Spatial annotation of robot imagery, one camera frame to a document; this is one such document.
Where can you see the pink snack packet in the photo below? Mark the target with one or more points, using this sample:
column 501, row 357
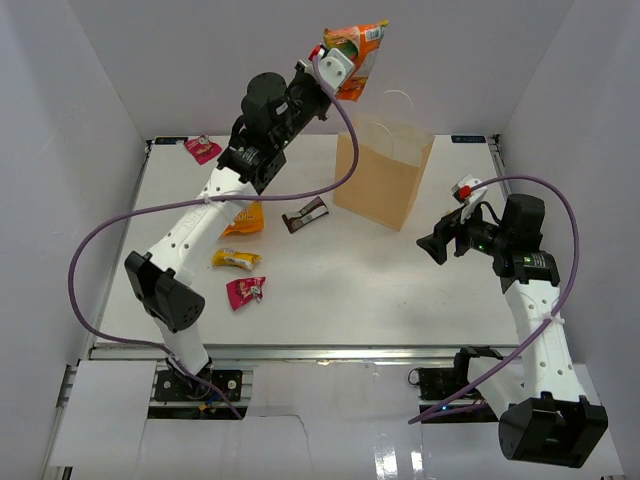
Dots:
column 242, row 291
column 202, row 149

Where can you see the yellow mango snack pouch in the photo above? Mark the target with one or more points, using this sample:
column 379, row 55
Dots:
column 249, row 221

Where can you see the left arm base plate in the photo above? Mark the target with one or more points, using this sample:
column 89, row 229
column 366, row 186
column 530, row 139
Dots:
column 176, row 398

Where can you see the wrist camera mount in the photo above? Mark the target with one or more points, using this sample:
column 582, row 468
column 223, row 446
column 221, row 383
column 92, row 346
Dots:
column 330, row 67
column 469, row 193

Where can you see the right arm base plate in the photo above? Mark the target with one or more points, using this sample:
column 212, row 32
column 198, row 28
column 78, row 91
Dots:
column 435, row 384

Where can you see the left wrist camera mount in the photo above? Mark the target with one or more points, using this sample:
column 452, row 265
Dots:
column 330, row 67

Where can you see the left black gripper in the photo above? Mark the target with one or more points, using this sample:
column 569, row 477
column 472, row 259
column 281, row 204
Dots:
column 307, row 79

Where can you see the pink snack packet front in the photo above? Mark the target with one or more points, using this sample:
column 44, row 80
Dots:
column 242, row 291

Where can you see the brown chocolate bar wrapper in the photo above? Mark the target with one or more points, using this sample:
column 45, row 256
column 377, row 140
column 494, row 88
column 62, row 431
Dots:
column 315, row 209

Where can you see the brown paper bag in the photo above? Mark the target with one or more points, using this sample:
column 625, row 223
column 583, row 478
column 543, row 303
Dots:
column 393, row 155

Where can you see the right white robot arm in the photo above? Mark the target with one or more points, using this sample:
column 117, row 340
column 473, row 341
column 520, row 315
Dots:
column 545, row 417

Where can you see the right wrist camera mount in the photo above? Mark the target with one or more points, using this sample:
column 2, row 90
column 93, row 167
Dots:
column 469, row 193

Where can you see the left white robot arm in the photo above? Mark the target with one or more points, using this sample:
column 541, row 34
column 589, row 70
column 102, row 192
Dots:
column 161, row 278

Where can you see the small yellow snack packet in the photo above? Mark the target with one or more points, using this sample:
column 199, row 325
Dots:
column 233, row 258

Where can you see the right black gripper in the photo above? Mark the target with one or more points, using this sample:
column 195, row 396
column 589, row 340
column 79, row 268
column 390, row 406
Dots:
column 444, row 231

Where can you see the orange snack packet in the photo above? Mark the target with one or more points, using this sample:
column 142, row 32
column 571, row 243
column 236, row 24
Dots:
column 360, row 43

